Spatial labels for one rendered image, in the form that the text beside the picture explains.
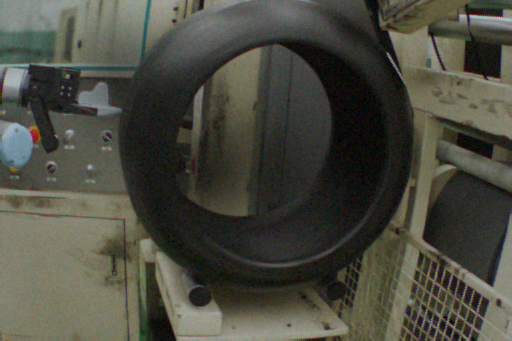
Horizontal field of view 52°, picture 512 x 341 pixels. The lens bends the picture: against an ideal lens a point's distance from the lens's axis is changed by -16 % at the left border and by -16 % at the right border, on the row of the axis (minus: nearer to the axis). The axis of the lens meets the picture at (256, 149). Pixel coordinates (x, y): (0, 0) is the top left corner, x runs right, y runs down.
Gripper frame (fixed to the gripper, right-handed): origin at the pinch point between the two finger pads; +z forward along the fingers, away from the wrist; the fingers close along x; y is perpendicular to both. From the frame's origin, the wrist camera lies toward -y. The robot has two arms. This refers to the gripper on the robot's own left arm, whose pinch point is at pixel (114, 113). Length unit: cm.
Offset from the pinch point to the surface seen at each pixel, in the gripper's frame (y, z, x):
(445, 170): -7, 107, 46
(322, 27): 22.7, 32.1, -11.6
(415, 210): -15, 82, 21
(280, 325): -38, 40, -6
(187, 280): -29.2, 18.5, -5.0
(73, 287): -64, -4, 55
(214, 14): 21.1, 13.5, -7.9
